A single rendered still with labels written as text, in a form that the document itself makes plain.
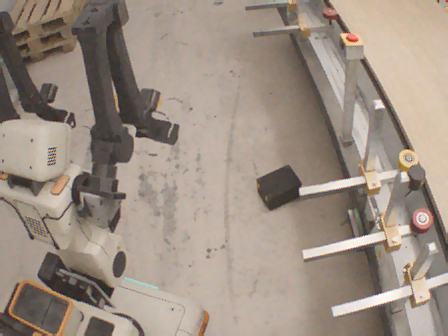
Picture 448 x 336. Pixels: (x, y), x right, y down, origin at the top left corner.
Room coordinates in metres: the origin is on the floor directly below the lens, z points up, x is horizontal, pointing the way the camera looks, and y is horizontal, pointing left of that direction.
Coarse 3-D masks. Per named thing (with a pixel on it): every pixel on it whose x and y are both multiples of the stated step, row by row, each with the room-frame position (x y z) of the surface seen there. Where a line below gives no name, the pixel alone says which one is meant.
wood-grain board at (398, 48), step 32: (352, 0) 1.97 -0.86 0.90; (384, 0) 1.96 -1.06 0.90; (416, 0) 1.95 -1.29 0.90; (352, 32) 1.65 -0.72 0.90; (384, 32) 1.63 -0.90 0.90; (416, 32) 1.62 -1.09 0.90; (384, 64) 1.38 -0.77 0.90; (416, 64) 1.36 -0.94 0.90; (416, 96) 1.16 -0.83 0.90; (416, 128) 0.99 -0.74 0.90
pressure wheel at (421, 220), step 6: (420, 210) 0.64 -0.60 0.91; (426, 210) 0.63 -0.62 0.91; (414, 216) 0.62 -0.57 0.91; (420, 216) 0.62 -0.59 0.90; (426, 216) 0.61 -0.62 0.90; (414, 222) 0.60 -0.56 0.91; (420, 222) 0.60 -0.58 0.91; (426, 222) 0.59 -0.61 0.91; (414, 228) 0.59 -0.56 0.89; (420, 228) 0.57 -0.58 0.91; (426, 228) 0.57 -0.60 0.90
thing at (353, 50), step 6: (342, 36) 1.18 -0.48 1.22; (348, 42) 1.14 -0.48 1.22; (354, 42) 1.14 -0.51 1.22; (360, 42) 1.13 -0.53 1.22; (348, 48) 1.13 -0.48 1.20; (354, 48) 1.13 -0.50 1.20; (360, 48) 1.12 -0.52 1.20; (348, 54) 1.13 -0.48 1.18; (354, 54) 1.13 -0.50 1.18; (360, 54) 1.12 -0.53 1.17
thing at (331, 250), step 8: (400, 232) 0.60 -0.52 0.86; (408, 232) 0.60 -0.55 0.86; (352, 240) 0.63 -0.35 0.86; (360, 240) 0.62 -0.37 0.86; (368, 240) 0.61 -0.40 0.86; (376, 240) 0.60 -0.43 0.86; (384, 240) 0.60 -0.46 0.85; (312, 248) 0.63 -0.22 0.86; (320, 248) 0.63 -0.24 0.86; (328, 248) 0.62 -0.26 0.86; (336, 248) 0.61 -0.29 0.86; (344, 248) 0.61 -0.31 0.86; (352, 248) 0.60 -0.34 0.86; (360, 248) 0.60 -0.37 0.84; (304, 256) 0.61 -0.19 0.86; (312, 256) 0.61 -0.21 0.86; (320, 256) 0.60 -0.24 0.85; (328, 256) 0.60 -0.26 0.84
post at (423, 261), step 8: (424, 248) 0.41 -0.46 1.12; (432, 248) 0.40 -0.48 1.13; (424, 256) 0.39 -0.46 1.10; (432, 256) 0.38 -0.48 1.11; (416, 264) 0.41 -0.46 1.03; (424, 264) 0.38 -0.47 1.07; (416, 272) 0.39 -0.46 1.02; (424, 272) 0.38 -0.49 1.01; (392, 304) 0.41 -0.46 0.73; (400, 304) 0.38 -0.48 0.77
